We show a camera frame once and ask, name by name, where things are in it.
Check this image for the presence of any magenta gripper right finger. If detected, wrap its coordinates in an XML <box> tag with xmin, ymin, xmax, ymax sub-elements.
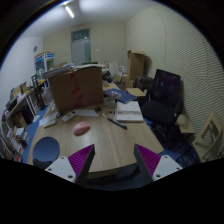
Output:
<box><xmin>134</xmin><ymin>144</ymin><xmax>182</xmax><ymax>181</ymax></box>

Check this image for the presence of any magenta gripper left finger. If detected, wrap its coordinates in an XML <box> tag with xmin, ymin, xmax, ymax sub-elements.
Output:
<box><xmin>46</xmin><ymin>145</ymin><xmax>95</xmax><ymax>184</ymax></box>

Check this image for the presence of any light wooden chair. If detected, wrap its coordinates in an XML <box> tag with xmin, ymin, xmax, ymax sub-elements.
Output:
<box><xmin>192</xmin><ymin>111</ymin><xmax>223</xmax><ymax>163</ymax></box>

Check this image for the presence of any white remote control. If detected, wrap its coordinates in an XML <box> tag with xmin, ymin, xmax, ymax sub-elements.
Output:
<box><xmin>62</xmin><ymin>111</ymin><xmax>77</xmax><ymax>122</ymax></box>

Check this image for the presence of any open white book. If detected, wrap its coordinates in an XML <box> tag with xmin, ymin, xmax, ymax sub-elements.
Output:
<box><xmin>116</xmin><ymin>101</ymin><xmax>143</xmax><ymax>122</ymax></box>

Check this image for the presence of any black pen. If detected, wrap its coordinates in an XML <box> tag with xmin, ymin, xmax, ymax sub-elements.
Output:
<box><xmin>107</xmin><ymin>118</ymin><xmax>127</xmax><ymax>130</ymax></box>

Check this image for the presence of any black office chair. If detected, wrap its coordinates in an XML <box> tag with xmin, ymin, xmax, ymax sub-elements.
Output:
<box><xmin>141</xmin><ymin>69</ymin><xmax>184</xmax><ymax>138</ymax></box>

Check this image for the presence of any blue book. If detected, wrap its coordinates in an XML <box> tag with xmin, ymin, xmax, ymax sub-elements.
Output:
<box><xmin>104</xmin><ymin>88</ymin><xmax>137</xmax><ymax>104</ymax></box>

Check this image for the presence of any large brown cardboard box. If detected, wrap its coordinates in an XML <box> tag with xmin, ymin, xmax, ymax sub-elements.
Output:
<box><xmin>48</xmin><ymin>66</ymin><xmax>103</xmax><ymax>112</ymax></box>

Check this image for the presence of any cluttered side shelf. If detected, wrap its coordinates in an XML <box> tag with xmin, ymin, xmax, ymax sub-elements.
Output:
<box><xmin>0</xmin><ymin>80</ymin><xmax>44</xmax><ymax>162</ymax></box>

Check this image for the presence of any tall cardboard box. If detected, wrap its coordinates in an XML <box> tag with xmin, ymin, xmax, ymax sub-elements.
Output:
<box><xmin>127</xmin><ymin>50</ymin><xmax>145</xmax><ymax>80</ymax></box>

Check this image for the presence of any blue white display fridge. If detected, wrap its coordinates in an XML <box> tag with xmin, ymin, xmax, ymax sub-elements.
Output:
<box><xmin>34</xmin><ymin>52</ymin><xmax>54</xmax><ymax>80</ymax></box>

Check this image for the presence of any white door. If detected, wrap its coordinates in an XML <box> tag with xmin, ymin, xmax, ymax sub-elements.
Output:
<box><xmin>71</xmin><ymin>29</ymin><xmax>91</xmax><ymax>65</ymax></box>

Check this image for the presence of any ceiling tube light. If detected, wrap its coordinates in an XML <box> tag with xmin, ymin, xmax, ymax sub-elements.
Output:
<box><xmin>65</xmin><ymin>5</ymin><xmax>74</xmax><ymax>18</ymax></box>

